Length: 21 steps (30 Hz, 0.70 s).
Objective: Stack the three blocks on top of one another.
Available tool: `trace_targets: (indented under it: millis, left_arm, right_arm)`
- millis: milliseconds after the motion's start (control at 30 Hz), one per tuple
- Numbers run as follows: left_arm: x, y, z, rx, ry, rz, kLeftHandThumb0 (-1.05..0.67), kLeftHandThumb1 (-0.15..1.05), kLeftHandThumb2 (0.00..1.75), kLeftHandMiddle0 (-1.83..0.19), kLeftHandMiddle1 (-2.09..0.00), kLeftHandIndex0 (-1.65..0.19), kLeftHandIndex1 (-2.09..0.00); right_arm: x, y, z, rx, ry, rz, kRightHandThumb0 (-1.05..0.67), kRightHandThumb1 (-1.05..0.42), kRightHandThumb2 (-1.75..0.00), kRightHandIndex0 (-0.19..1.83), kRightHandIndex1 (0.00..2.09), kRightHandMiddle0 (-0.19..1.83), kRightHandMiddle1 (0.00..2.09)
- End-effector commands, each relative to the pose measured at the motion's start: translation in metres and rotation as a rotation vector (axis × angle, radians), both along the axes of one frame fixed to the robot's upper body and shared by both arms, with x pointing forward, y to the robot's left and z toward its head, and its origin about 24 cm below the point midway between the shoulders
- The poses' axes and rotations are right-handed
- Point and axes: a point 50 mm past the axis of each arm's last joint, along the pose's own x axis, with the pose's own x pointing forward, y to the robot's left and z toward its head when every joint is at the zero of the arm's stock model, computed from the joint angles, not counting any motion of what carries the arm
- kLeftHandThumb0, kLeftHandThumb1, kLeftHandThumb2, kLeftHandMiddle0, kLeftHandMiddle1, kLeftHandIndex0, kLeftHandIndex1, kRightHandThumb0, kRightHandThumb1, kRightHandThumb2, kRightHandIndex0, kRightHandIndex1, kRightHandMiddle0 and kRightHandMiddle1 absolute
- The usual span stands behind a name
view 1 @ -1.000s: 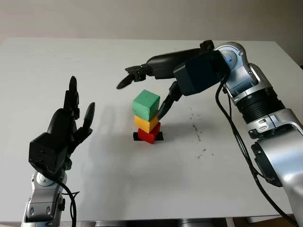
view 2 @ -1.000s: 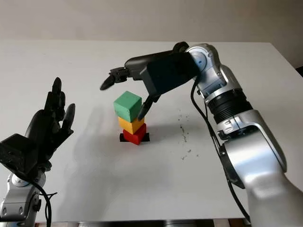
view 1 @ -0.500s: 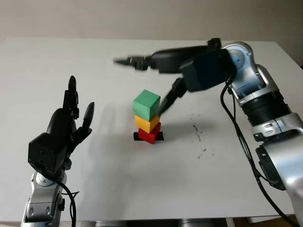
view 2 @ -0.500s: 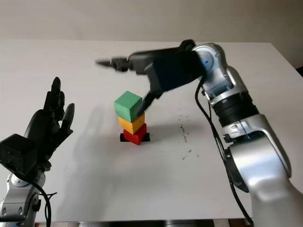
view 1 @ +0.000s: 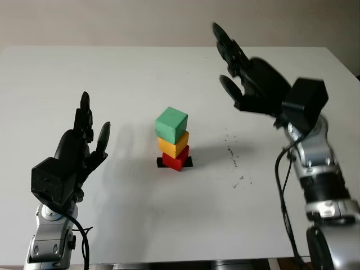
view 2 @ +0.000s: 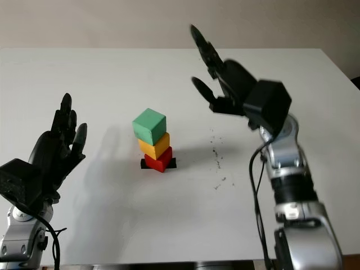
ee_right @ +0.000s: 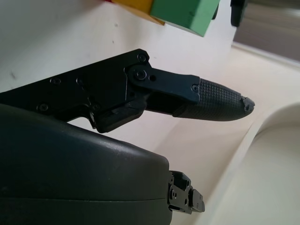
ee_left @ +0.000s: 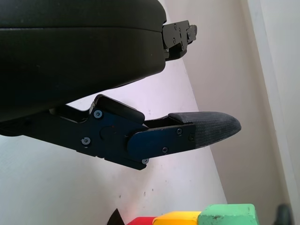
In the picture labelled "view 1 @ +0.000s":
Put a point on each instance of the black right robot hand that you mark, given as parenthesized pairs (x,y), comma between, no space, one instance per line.
(261,90)

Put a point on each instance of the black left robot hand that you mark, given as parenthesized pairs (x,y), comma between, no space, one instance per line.
(71,147)

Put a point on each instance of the green wooden block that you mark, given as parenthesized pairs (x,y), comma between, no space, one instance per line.
(168,123)

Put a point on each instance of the yellow wooden block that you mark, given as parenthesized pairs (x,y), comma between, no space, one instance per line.
(171,147)

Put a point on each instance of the red wooden block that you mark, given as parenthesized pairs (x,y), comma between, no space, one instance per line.
(173,163)

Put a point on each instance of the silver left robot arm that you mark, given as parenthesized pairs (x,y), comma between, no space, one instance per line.
(47,242)

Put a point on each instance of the black tape strip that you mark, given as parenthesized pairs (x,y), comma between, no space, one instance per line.
(159,163)

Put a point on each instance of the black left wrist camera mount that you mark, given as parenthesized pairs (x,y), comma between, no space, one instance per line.
(53,180)

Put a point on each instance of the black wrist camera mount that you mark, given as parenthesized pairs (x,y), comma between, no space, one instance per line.
(53,180)
(305,104)

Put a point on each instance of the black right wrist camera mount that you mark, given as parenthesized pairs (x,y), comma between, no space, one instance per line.
(305,104)

